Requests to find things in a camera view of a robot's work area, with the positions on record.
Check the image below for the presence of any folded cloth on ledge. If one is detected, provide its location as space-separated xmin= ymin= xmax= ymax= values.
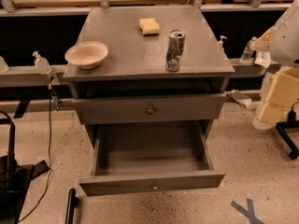
xmin=226 ymin=90 xmax=252 ymax=108

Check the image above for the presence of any black cable left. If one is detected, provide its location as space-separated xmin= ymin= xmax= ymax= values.
xmin=18 ymin=75 xmax=61 ymax=223

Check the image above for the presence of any beige bowl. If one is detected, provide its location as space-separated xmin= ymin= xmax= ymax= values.
xmin=64 ymin=41 xmax=108 ymax=69

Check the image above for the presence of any clear water bottle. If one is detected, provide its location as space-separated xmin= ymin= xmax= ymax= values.
xmin=240 ymin=36 xmax=257 ymax=63

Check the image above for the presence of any hand sanitizer bottle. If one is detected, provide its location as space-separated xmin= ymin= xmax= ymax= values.
xmin=33 ymin=51 xmax=51 ymax=75
xmin=218 ymin=35 xmax=227 ymax=51

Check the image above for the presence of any black bar bottom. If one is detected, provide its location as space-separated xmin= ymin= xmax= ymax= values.
xmin=64 ymin=189 xmax=79 ymax=224

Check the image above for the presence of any grey top drawer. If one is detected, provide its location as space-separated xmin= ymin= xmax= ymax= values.
xmin=74 ymin=94 xmax=226 ymax=125

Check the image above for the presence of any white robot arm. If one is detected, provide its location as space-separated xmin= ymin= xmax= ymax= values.
xmin=252 ymin=0 xmax=299 ymax=130

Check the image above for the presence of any white paper packet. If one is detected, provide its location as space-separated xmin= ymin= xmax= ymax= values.
xmin=254 ymin=51 xmax=271 ymax=68

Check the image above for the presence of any silver drink can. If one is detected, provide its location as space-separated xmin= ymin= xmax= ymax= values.
xmin=165 ymin=29 xmax=186 ymax=72

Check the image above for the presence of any left hand sanitizer bottle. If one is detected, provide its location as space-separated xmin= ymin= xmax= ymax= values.
xmin=33 ymin=51 xmax=51 ymax=75

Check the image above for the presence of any black stand base left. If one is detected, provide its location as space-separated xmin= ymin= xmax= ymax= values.
xmin=0 ymin=111 xmax=50 ymax=224

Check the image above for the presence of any grey drawer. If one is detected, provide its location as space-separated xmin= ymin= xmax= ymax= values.
xmin=74 ymin=94 xmax=226 ymax=125
xmin=79 ymin=121 xmax=224 ymax=196

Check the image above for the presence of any grey drawer cabinet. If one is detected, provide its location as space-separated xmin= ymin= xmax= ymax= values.
xmin=63 ymin=5 xmax=235 ymax=147

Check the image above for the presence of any yellow sponge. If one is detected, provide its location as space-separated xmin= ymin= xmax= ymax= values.
xmin=139 ymin=18 xmax=160 ymax=35

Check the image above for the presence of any right hand sanitizer bottle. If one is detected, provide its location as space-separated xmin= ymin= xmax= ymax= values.
xmin=218 ymin=35 xmax=227 ymax=51

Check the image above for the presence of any black stand leg right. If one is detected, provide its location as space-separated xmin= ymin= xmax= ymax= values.
xmin=275 ymin=102 xmax=299 ymax=160

